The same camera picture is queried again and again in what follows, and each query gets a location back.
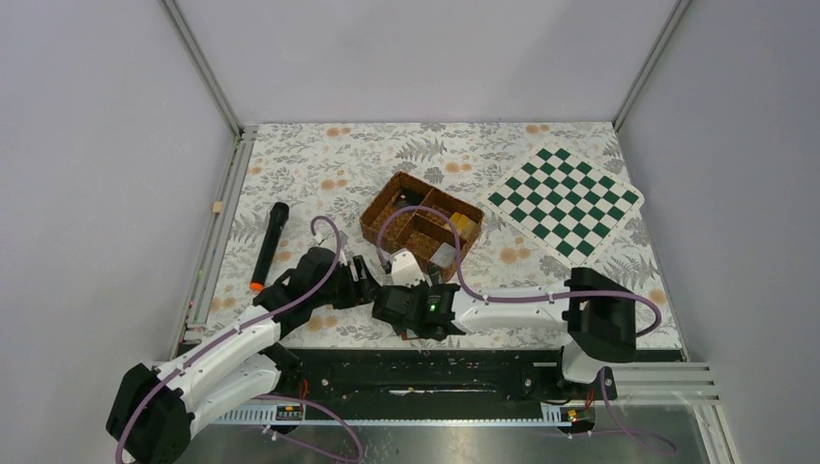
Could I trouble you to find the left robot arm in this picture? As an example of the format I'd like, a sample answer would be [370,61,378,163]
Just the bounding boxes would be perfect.
[105,246,379,463]

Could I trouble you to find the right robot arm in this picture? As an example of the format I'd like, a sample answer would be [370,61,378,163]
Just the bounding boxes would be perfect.
[372,268,637,385]

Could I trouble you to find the grey card in basket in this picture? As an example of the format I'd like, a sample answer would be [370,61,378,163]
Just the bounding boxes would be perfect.
[429,243,456,269]

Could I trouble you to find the brown woven divided basket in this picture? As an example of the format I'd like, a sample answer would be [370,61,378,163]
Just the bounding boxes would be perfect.
[360,171,484,281]

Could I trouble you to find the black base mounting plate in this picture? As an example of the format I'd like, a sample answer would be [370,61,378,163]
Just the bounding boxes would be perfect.
[262,344,617,421]

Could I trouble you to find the yellow block in basket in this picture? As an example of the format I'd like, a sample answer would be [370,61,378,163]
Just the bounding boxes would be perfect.
[450,213,477,240]

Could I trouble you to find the black item in basket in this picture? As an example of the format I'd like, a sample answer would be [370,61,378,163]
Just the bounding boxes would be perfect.
[394,191,424,210]

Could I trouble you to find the black microphone orange end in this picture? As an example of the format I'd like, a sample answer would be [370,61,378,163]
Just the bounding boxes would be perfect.
[249,202,289,293]

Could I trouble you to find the green white chessboard mat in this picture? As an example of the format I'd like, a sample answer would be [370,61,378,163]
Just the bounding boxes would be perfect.
[481,143,644,268]

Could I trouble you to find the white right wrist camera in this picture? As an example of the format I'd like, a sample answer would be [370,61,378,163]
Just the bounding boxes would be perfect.
[389,248,426,287]

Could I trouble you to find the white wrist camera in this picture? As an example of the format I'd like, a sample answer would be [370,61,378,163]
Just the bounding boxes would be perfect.
[389,248,426,287]
[313,231,338,252]

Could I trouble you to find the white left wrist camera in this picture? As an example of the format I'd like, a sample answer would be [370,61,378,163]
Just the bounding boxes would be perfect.
[313,231,338,252]

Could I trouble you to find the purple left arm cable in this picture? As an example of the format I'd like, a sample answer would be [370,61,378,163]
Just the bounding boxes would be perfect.
[113,216,366,464]

